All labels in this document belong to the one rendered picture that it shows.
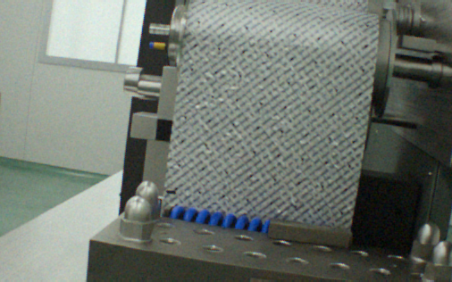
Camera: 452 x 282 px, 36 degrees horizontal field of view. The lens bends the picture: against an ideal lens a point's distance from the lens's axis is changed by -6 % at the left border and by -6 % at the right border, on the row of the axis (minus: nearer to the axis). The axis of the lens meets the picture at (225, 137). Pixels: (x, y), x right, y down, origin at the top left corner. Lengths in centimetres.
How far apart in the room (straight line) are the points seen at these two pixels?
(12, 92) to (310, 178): 621
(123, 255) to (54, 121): 615
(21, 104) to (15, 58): 46
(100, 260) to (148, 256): 5
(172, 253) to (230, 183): 20
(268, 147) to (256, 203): 7
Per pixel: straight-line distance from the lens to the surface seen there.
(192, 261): 71
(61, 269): 104
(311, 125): 88
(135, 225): 73
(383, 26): 91
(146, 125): 97
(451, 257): 74
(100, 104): 670
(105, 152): 672
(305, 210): 89
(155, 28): 93
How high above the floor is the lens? 122
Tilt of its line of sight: 6 degrees down
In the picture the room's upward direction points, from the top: 8 degrees clockwise
